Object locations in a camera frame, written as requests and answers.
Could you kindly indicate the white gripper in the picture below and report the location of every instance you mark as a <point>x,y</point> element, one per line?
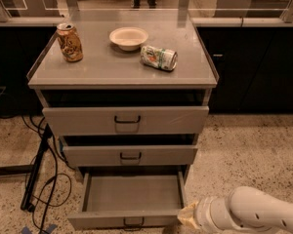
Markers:
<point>202,211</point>

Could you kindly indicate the grey bottom drawer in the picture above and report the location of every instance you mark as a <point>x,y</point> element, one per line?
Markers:
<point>130,197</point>

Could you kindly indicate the grey drawer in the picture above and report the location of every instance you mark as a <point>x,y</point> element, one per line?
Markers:
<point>130,197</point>
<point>131,150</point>
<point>123,112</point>

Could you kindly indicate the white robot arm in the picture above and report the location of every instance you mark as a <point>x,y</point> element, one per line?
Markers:
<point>245,209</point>

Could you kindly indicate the grey middle drawer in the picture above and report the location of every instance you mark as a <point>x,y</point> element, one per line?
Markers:
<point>131,150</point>

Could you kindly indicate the grey drawer cabinet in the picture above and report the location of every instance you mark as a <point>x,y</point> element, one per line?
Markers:
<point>106,67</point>

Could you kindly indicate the grey top drawer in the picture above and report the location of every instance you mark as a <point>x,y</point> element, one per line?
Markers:
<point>123,112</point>

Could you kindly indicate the lying white green can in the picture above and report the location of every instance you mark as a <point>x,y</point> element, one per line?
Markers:
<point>159,58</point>

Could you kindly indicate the black stand leg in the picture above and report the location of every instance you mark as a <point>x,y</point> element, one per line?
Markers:
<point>26,204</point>

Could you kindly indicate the white paper bowl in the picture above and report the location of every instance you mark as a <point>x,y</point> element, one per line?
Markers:
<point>128,38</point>

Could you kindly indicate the upright orange soda can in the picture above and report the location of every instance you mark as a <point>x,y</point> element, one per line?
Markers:
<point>69,42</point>

